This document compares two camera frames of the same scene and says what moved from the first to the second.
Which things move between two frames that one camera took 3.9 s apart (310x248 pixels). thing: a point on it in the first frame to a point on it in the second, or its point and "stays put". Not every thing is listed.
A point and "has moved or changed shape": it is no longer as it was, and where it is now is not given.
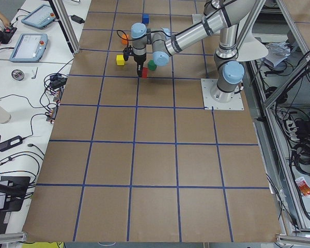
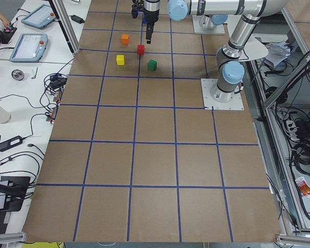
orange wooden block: [124, 41] stays put
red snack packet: [305, 189] stays put
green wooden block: [151, 65] stays put
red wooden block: [144, 72] has moved or changed shape
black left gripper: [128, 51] to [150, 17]
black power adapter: [77, 19] stays put
